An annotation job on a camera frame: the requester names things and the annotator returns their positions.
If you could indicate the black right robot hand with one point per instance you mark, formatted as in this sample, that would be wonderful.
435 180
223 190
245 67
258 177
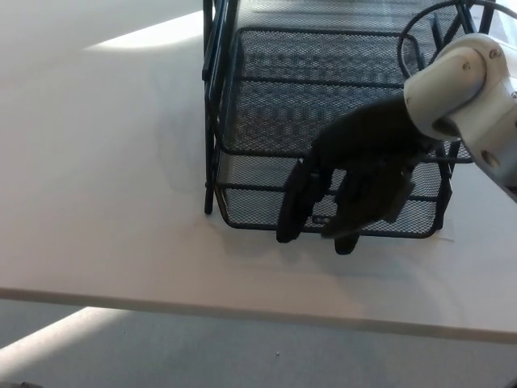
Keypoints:
371 153

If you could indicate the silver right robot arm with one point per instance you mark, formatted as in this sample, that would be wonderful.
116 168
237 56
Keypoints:
476 93

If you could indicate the clear tape strip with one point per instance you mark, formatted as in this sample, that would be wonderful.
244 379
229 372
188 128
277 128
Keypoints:
447 238

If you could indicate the black mesh tray with label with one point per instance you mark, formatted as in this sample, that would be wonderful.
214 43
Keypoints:
250 210

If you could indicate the black metal tray rack frame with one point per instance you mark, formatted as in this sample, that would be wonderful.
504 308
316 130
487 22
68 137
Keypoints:
209 121

